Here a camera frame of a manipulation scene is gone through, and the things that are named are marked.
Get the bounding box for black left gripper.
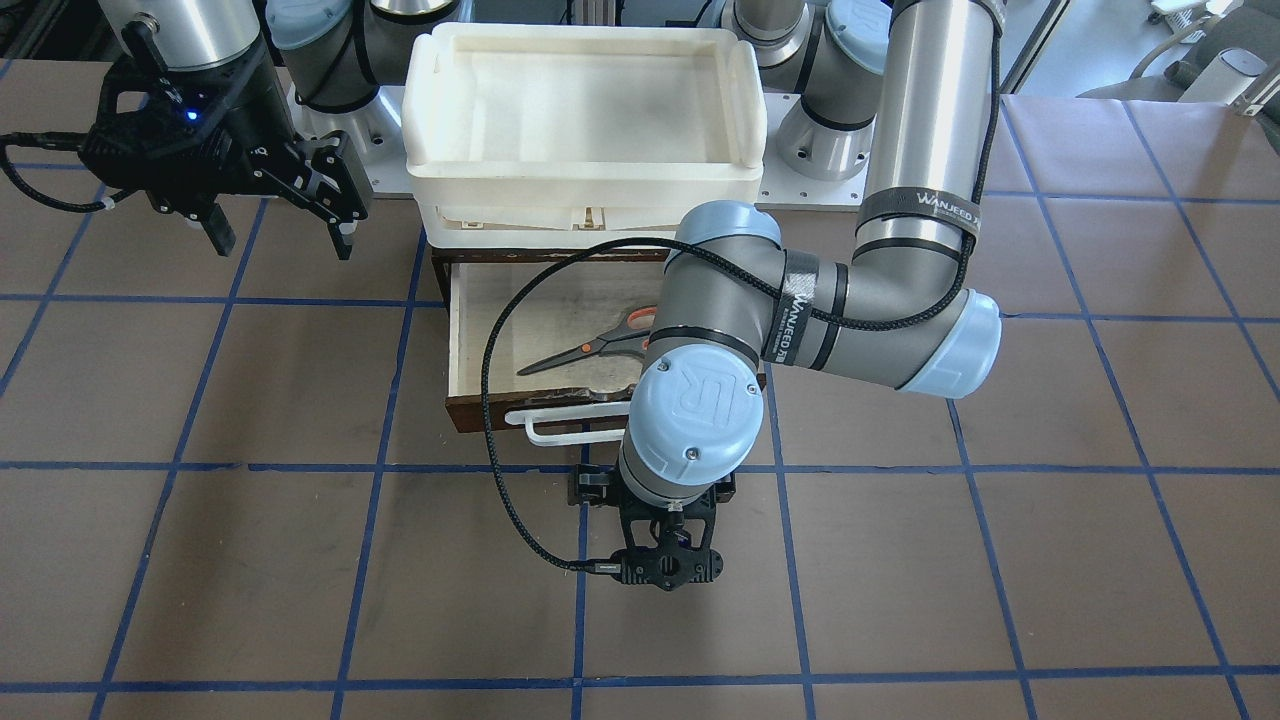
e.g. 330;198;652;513
568;466;736;591

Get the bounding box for wooden drawer with white handle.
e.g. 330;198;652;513
444;258;765;447

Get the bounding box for orange grey handled scissors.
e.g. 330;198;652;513
517;305;657;375

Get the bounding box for black braided cable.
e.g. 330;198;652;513
0;129;136;213
480;0;1004;575

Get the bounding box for white plastic bin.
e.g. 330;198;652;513
401;23;768;250

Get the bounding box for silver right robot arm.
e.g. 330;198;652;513
78;1;474;260

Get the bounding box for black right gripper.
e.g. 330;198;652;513
78;50;372;261

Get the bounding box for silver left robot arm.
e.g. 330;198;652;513
573;1;1004;591

